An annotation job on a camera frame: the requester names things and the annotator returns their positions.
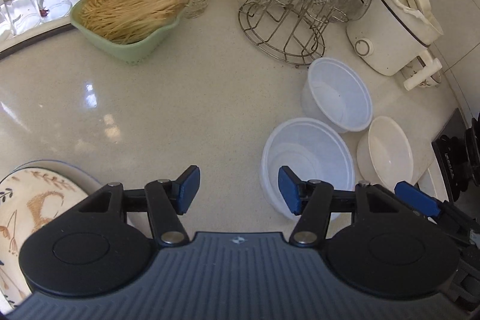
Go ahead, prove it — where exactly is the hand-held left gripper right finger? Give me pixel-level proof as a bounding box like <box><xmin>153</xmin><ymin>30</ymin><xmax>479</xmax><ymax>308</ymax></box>
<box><xmin>277</xmin><ymin>165</ymin><xmax>421</xmax><ymax>246</ymax></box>

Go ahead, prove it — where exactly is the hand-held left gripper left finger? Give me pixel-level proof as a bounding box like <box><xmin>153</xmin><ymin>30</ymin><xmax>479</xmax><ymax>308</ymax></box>
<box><xmin>56</xmin><ymin>165</ymin><xmax>202</xmax><ymax>249</ymax></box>

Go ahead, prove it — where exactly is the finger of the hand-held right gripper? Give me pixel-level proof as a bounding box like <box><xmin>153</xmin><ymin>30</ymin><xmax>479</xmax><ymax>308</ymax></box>
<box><xmin>394</xmin><ymin>181</ymin><xmax>480</xmax><ymax>236</ymax></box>

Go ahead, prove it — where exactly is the wide translucent plastic bowl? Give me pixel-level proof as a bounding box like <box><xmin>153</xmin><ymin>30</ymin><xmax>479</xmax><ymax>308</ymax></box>
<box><xmin>261</xmin><ymin>118</ymin><xmax>356</xmax><ymax>222</ymax></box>

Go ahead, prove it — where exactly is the cream white bowl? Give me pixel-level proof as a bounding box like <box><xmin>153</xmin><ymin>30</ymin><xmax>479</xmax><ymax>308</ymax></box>
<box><xmin>356</xmin><ymin>115</ymin><xmax>415</xmax><ymax>190</ymax></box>

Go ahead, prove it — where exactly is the large white plate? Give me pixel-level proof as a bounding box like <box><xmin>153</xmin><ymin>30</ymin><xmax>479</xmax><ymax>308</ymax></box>
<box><xmin>7</xmin><ymin>159</ymin><xmax>130</xmax><ymax>228</ymax></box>

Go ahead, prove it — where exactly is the tall translucent plastic bowl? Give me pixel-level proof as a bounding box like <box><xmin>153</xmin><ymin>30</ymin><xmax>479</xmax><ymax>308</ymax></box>
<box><xmin>301</xmin><ymin>57</ymin><xmax>374</xmax><ymax>134</ymax></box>

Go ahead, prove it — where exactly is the floral deep plate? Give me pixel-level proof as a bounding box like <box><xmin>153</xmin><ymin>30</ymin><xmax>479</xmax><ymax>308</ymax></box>
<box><xmin>0</xmin><ymin>168</ymin><xmax>91</xmax><ymax>310</ymax></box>

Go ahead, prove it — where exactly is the black gas stove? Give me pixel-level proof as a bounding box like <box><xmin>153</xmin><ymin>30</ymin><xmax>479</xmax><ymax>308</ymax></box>
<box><xmin>431</xmin><ymin>108</ymin><xmax>480</xmax><ymax>205</ymax></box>

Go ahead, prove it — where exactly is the printed ceramic mug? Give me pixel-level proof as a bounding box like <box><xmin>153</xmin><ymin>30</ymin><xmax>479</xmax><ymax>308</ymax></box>
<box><xmin>399</xmin><ymin>55</ymin><xmax>444</xmax><ymax>89</ymax></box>

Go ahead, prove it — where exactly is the green plastic basket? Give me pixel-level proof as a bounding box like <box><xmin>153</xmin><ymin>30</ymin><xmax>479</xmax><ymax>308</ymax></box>
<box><xmin>70</xmin><ymin>0</ymin><xmax>185</xmax><ymax>64</ymax></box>

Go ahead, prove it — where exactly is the white electric cooker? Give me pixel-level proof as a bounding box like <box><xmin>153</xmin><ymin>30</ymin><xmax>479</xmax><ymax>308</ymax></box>
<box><xmin>345</xmin><ymin>0</ymin><xmax>445</xmax><ymax>91</ymax></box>

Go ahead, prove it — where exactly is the dry noodles bundle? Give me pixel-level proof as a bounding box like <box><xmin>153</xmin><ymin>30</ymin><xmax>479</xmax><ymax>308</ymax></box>
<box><xmin>78</xmin><ymin>0</ymin><xmax>191</xmax><ymax>45</ymax></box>

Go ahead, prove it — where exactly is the white drip tray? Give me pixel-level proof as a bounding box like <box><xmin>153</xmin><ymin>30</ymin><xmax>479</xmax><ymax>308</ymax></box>
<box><xmin>0</xmin><ymin>0</ymin><xmax>99</xmax><ymax>59</ymax></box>

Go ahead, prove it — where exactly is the wire cup rack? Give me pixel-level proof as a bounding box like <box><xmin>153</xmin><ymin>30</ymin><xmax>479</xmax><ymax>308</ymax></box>
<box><xmin>238</xmin><ymin>0</ymin><xmax>326</xmax><ymax>64</ymax></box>

